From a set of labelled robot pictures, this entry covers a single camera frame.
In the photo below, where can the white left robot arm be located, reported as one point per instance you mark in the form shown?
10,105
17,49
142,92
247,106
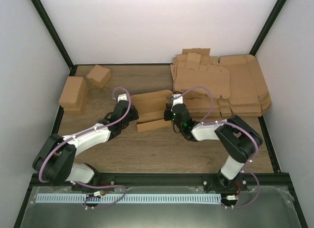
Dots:
55,161

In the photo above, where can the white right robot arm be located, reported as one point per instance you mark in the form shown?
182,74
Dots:
239,140

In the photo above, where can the small folded cardboard box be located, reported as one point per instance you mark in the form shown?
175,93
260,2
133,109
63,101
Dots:
99,76

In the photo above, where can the tall folded cardboard box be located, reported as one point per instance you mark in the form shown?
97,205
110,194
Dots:
74,95

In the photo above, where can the stack of flat cardboard sheets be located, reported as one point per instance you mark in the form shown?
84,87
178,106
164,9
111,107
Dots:
210,83

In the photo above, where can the large flat cardboard sheet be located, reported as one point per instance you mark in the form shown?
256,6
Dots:
249,94

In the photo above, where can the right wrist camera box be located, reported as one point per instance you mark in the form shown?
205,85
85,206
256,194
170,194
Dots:
176,99

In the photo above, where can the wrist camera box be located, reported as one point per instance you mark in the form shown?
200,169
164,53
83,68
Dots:
176,99
122,97

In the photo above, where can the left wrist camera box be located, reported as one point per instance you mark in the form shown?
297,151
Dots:
122,97

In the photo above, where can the black aluminium frame rail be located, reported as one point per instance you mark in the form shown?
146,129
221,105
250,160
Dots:
208,182

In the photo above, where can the light blue slotted cable duct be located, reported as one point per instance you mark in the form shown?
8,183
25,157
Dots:
131,198

